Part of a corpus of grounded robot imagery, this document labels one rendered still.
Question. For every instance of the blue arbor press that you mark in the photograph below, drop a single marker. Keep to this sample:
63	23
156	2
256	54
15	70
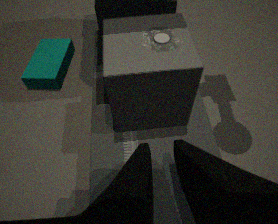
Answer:
109	150

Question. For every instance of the teal rectangular block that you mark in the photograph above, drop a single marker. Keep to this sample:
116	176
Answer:
49	64

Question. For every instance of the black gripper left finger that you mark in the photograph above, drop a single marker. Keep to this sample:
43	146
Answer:
128	199

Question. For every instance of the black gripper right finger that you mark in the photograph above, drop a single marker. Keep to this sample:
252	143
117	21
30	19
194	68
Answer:
220	193

